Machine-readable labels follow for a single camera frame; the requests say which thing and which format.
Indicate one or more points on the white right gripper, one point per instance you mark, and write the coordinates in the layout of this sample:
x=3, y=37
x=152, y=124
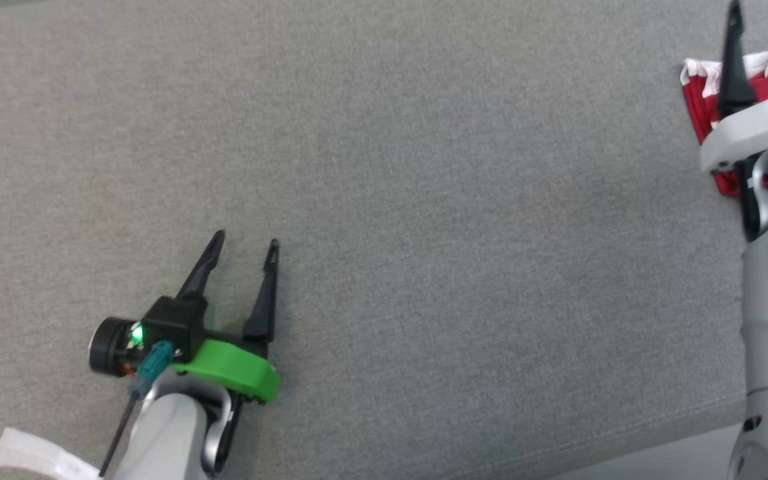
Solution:
x=744, y=133

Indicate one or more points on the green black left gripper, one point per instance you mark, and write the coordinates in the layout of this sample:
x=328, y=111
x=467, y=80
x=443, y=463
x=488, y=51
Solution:
x=237, y=373

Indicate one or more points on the red garment with white stripe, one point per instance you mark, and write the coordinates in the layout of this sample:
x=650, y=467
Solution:
x=698, y=100

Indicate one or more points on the white plastic strip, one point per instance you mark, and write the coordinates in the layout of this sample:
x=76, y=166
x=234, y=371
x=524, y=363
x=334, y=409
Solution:
x=30, y=453

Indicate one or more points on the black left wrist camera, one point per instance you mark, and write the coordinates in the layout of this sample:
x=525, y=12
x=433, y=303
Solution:
x=167, y=326

